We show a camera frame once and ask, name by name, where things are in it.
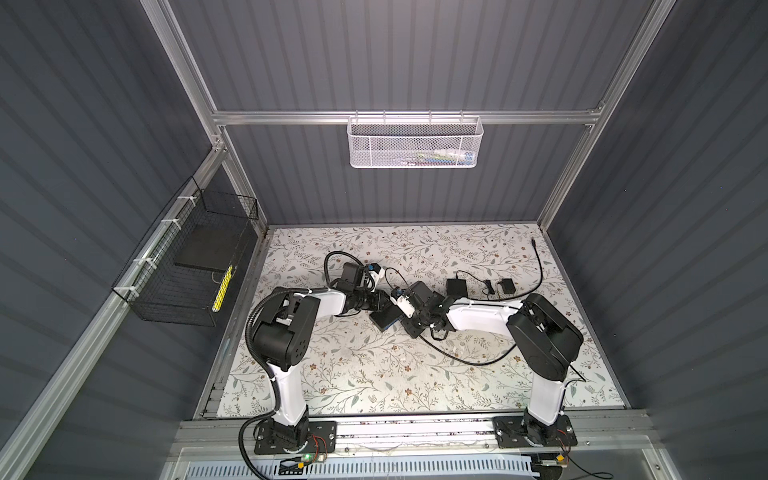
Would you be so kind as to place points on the yellow striped tool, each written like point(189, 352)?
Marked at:
point(223, 288)

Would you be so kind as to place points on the white slotted cable duct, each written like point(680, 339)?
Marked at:
point(495, 466)

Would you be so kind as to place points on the black foam pad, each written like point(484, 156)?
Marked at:
point(208, 248)

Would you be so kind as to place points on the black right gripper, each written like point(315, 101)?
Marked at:
point(411, 330)

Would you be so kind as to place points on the white wire mesh basket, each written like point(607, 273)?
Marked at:
point(375, 142)

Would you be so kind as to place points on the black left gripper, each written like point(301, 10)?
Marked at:
point(380, 299)

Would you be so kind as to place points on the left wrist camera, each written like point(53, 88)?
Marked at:
point(373, 275)

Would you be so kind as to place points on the black power adapter with cable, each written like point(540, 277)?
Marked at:
point(505, 286)

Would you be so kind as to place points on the items in white basket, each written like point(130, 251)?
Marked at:
point(449, 158)

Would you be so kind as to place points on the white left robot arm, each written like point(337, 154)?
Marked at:
point(277, 335)

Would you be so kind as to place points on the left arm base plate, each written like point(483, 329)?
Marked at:
point(273, 438)

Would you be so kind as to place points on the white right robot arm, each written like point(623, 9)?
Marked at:
point(548, 342)

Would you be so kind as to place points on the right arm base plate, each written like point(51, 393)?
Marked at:
point(518, 431)

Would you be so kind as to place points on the black network switch box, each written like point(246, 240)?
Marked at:
point(386, 318)

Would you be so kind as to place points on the black wire wall basket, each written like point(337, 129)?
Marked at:
point(189, 270)

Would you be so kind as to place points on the long black power brick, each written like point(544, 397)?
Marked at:
point(456, 288)

